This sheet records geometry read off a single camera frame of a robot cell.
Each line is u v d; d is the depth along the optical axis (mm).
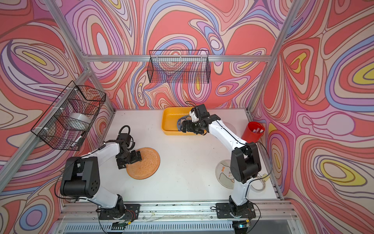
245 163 479
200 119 682
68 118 677
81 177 448
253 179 521
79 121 695
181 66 962
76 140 718
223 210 738
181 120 1111
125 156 765
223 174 863
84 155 493
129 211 727
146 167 885
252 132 920
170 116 1129
